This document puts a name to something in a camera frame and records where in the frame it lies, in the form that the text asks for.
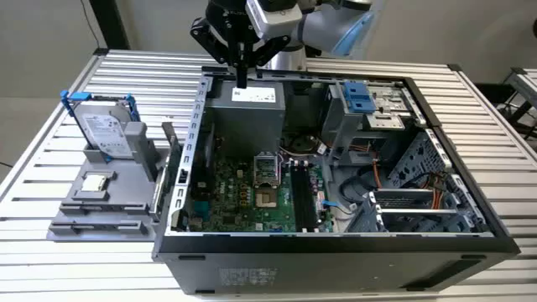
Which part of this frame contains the grey power supply unit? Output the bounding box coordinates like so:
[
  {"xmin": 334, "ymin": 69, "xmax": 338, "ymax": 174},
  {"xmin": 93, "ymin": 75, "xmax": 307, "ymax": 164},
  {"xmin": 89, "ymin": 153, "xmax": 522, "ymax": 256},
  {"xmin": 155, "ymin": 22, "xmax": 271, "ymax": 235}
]
[{"xmin": 203, "ymin": 80, "xmax": 286, "ymax": 158}]

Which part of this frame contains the blue plastic drive latch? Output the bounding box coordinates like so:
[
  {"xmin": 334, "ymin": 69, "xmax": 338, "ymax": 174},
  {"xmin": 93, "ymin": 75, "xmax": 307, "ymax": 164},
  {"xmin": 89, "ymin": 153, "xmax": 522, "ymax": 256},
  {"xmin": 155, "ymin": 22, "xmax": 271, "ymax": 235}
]
[{"xmin": 341, "ymin": 81, "xmax": 377, "ymax": 115}]

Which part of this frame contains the metal slat side table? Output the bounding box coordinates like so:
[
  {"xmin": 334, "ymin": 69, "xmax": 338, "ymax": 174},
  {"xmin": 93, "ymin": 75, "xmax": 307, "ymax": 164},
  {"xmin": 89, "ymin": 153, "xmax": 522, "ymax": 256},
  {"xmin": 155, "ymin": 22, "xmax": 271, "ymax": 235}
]
[{"xmin": 496, "ymin": 66, "xmax": 537, "ymax": 141}]

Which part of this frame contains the hard disk in blue carrier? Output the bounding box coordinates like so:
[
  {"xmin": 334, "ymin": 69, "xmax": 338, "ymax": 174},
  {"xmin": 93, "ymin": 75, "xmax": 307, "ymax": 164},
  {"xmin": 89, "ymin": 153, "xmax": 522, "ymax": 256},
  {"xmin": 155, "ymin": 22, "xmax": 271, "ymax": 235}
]
[{"xmin": 59, "ymin": 90, "xmax": 139, "ymax": 162}]

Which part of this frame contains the orange yellow red wire bundle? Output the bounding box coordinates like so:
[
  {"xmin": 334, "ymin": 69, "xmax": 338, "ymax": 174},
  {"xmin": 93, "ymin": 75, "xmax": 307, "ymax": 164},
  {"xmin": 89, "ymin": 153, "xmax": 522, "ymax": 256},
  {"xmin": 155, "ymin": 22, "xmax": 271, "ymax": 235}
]
[{"xmin": 425, "ymin": 174, "xmax": 447, "ymax": 210}]

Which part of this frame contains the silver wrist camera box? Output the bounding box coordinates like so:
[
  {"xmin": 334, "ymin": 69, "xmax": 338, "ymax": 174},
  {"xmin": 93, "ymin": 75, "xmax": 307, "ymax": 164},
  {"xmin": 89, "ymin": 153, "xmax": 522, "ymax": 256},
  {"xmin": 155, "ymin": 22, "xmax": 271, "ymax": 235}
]
[{"xmin": 245, "ymin": 0, "xmax": 303, "ymax": 41}]

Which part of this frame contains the black RAM slot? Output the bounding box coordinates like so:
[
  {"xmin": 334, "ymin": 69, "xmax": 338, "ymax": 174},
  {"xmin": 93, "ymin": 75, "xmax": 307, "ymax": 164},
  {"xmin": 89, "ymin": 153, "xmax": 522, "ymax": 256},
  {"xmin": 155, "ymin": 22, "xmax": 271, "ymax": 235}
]
[
  {"xmin": 295, "ymin": 163, "xmax": 309, "ymax": 231},
  {"xmin": 299, "ymin": 163, "xmax": 314, "ymax": 232},
  {"xmin": 290, "ymin": 163, "xmax": 305, "ymax": 231}
]

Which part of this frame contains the grey disk bay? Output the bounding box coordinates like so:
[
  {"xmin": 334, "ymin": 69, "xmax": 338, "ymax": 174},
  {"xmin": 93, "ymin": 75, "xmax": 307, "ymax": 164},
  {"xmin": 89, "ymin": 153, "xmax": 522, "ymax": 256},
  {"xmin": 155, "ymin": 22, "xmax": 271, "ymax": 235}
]
[{"xmin": 345, "ymin": 187, "xmax": 483, "ymax": 235}]

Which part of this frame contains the CPU socket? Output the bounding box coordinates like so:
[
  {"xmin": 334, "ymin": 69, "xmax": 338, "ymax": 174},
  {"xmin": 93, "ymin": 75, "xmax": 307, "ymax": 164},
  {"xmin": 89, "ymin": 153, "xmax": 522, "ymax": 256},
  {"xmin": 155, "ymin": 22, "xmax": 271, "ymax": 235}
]
[{"xmin": 253, "ymin": 186, "xmax": 281, "ymax": 211}]

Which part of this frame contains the silver CPU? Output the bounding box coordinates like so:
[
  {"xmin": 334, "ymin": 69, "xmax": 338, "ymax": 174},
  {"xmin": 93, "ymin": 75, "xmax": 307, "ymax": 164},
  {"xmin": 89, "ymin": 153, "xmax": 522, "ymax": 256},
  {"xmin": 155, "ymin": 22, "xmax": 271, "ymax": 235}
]
[{"xmin": 81, "ymin": 174, "xmax": 111, "ymax": 193}]

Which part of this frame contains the black metal post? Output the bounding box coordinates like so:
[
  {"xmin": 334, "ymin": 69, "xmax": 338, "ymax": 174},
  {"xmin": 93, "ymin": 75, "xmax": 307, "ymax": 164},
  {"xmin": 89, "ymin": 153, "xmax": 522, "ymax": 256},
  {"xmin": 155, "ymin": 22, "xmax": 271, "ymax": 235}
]
[{"xmin": 89, "ymin": 0, "xmax": 130, "ymax": 51}]

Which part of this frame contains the green motherboard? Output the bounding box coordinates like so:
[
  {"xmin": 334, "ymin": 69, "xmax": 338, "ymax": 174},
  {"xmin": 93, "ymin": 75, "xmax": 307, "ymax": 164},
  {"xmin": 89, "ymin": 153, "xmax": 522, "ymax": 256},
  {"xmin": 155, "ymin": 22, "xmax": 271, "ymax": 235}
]
[{"xmin": 183, "ymin": 155, "xmax": 337, "ymax": 233}]

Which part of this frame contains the metal socket cover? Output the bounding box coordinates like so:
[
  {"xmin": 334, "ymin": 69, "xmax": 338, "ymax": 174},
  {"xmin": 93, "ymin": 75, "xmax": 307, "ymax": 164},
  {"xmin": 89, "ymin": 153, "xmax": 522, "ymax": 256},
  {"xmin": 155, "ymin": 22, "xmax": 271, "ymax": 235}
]
[{"xmin": 253, "ymin": 150, "xmax": 281, "ymax": 188}]

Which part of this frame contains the grey parts rack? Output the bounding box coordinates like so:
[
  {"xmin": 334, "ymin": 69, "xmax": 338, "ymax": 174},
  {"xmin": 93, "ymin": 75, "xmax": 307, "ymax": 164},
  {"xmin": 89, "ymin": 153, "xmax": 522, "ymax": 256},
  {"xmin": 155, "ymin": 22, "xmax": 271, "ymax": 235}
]
[{"xmin": 46, "ymin": 121, "xmax": 185, "ymax": 243}]

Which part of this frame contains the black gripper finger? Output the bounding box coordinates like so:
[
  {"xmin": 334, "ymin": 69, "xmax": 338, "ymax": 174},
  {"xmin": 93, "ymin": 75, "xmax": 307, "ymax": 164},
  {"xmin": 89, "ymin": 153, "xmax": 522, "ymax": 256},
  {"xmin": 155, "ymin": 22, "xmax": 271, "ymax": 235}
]
[
  {"xmin": 189, "ymin": 18, "xmax": 242, "ymax": 89},
  {"xmin": 241, "ymin": 36, "xmax": 291, "ymax": 89}
]

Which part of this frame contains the black open PC case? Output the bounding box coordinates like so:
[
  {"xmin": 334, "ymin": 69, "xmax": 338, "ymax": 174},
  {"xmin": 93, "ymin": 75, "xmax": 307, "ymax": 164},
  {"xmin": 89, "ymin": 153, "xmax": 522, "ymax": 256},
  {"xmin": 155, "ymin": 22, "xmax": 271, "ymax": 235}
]
[{"xmin": 150, "ymin": 65, "xmax": 520, "ymax": 296}]

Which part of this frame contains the silver drive bay cage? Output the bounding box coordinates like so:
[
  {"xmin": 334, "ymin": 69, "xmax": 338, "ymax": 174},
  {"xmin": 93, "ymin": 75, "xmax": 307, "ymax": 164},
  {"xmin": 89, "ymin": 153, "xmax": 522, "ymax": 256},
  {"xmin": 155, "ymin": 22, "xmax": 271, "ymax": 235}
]
[{"xmin": 321, "ymin": 80, "xmax": 427, "ymax": 166}]

